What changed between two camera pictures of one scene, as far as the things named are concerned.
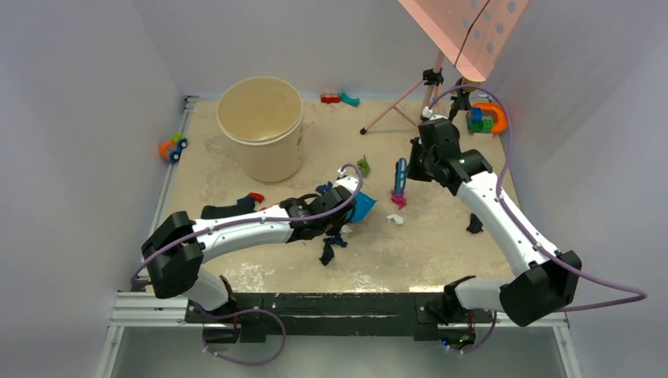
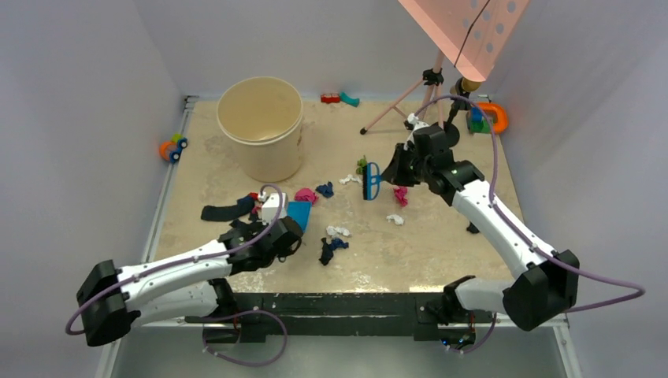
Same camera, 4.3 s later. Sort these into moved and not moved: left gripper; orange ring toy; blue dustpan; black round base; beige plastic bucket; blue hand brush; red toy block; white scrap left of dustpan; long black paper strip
Moved: blue hand brush; left gripper; blue dustpan
Not moved: beige plastic bucket; black round base; red toy block; long black paper strip; orange ring toy; white scrap left of dustpan
